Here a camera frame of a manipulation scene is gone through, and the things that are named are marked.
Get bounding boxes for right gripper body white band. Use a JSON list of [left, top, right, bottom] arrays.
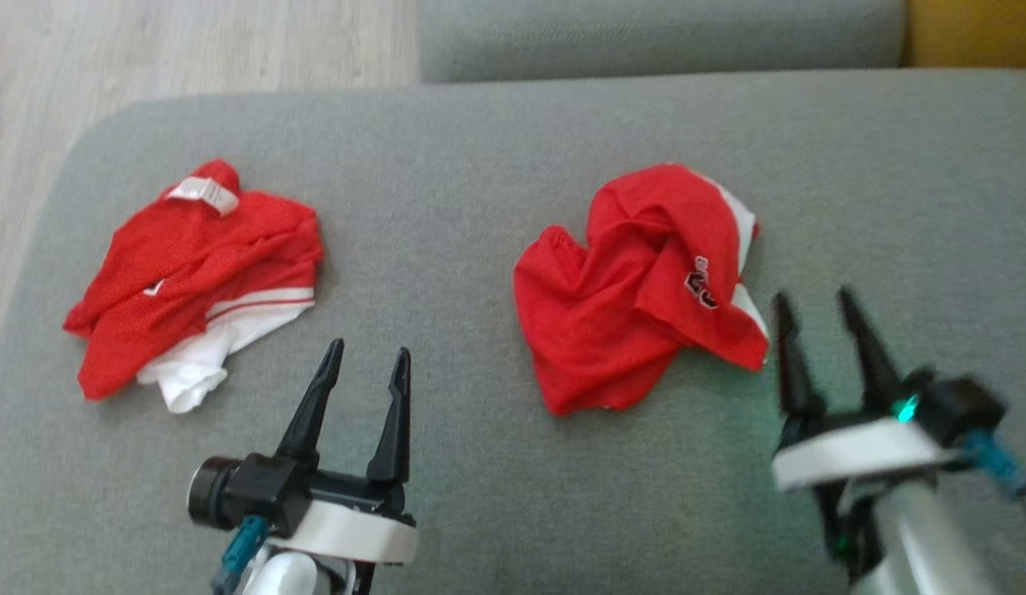
[[771, 409, 964, 490]]

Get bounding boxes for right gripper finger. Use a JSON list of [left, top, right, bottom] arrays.
[[838, 287, 904, 412], [773, 292, 828, 418]]

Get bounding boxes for red basketball shorts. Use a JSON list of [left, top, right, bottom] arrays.
[[513, 163, 770, 417]]

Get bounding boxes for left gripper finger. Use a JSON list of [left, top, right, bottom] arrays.
[[277, 339, 346, 464], [366, 347, 413, 486]]

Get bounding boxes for left cable blue connector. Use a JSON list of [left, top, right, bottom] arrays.
[[211, 516, 270, 595]]

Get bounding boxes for red white basketball jersey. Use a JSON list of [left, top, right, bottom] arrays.
[[63, 159, 325, 414]]

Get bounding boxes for grey fabric sofa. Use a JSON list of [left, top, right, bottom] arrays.
[[0, 69, 1026, 595]]

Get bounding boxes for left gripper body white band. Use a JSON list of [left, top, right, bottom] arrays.
[[269, 469, 418, 567]]

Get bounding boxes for yellow cushion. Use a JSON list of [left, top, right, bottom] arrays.
[[901, 0, 1026, 69]]

